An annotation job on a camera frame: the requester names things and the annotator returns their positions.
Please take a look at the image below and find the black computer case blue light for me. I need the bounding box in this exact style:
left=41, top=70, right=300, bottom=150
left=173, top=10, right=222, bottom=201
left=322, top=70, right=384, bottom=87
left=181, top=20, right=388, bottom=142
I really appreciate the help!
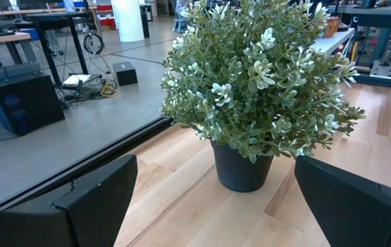
left=0, top=71, right=67, bottom=137

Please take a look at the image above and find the dark grey desk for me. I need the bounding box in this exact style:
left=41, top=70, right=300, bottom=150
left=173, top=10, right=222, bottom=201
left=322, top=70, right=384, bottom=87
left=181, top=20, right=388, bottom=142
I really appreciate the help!
left=342, top=5, right=391, bottom=30

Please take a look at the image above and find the white perforated metal shelf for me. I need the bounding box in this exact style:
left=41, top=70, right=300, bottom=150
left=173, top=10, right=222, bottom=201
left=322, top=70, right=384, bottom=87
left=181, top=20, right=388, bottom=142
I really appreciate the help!
left=310, top=27, right=357, bottom=58

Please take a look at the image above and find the silver mounting bracket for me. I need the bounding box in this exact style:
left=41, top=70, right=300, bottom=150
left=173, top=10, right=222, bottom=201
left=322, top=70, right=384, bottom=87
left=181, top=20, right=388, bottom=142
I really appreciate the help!
left=369, top=49, right=391, bottom=80

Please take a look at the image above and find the wooden table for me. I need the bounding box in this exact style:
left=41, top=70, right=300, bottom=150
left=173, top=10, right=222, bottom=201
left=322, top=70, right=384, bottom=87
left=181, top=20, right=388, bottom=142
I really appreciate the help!
left=0, top=31, right=32, bottom=69

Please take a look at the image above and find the white flat device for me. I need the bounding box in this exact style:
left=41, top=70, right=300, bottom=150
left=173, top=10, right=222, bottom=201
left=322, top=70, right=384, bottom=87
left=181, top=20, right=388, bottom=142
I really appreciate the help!
left=61, top=73, right=93, bottom=89

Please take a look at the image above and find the orange patterned candle tin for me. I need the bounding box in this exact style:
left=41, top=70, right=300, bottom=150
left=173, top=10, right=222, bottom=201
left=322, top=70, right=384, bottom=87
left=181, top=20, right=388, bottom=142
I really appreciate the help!
left=322, top=16, right=340, bottom=39

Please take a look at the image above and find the white round pillar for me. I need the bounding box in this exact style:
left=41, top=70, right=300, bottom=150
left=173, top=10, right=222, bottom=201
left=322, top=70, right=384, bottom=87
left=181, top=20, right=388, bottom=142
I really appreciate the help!
left=110, top=0, right=145, bottom=43

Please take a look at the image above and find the black desk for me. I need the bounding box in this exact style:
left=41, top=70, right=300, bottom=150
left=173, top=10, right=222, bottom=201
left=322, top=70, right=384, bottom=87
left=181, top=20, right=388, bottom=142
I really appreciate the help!
left=25, top=11, right=92, bottom=86

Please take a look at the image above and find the coiled black cable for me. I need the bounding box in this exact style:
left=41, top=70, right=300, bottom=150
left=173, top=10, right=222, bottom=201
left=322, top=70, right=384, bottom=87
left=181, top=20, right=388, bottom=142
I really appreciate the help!
left=82, top=32, right=106, bottom=56

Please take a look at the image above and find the small black box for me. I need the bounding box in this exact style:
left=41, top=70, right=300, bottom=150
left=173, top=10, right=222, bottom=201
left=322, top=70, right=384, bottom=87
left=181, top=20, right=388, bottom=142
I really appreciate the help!
left=112, top=61, right=139, bottom=87

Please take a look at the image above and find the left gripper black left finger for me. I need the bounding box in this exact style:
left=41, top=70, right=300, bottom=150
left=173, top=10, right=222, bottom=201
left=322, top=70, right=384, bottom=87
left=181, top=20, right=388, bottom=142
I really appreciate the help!
left=0, top=153, right=139, bottom=247

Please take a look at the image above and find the black pedestal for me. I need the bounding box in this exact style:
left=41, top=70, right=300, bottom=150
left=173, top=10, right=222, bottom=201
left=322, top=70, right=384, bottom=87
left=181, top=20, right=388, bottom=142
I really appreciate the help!
left=139, top=3, right=151, bottom=38

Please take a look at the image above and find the artificial plant in black pot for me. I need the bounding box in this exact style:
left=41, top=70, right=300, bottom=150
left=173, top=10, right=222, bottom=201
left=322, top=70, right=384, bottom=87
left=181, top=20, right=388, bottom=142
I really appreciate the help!
left=160, top=0, right=367, bottom=193

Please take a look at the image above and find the red storage shelf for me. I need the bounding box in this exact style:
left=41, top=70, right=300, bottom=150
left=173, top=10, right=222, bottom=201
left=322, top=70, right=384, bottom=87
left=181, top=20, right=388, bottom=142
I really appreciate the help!
left=95, top=3, right=113, bottom=21

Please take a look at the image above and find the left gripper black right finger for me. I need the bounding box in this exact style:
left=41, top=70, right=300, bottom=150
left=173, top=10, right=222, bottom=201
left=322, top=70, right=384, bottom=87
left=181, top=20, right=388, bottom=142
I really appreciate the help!
left=294, top=155, right=391, bottom=247

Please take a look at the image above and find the yellow floor cable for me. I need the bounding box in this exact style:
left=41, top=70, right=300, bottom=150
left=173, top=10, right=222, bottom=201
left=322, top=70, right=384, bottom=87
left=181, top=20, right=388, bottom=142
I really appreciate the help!
left=99, top=84, right=119, bottom=99

